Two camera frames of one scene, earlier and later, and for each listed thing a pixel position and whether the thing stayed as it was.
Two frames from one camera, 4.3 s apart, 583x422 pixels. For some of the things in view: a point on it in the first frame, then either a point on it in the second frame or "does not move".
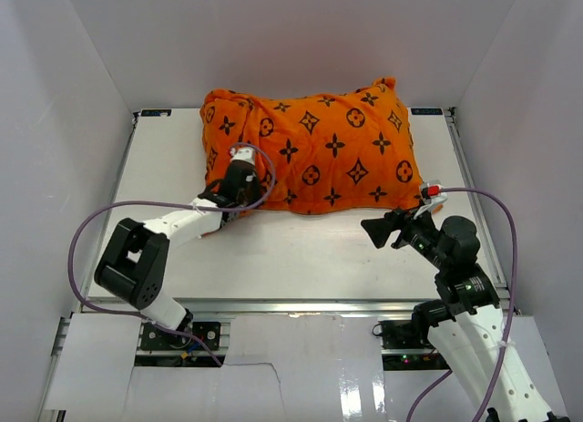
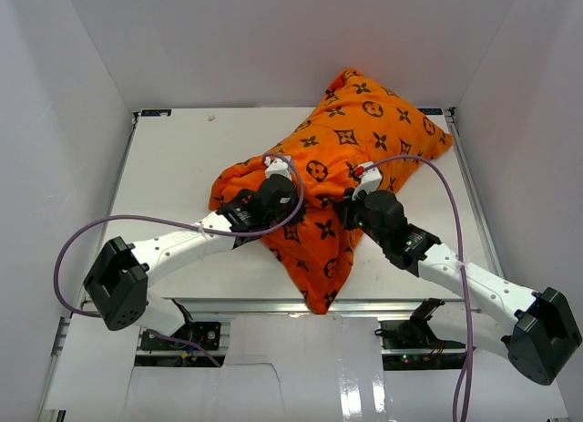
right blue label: (426, 111) does not move
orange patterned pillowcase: (347, 152) -> (359, 123)
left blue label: (156, 112) does not move
